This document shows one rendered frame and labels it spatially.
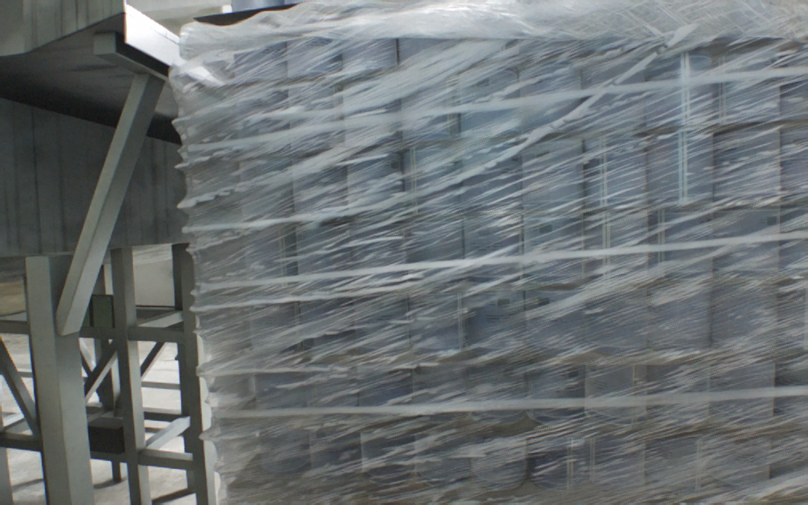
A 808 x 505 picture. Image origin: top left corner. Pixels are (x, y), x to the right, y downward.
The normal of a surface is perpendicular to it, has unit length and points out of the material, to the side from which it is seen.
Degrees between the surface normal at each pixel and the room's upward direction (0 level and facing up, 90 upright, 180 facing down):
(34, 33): 90
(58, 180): 90
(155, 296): 90
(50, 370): 90
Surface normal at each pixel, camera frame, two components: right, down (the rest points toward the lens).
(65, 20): -0.42, 0.07
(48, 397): -0.14, 0.07
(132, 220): 0.99, 0.00
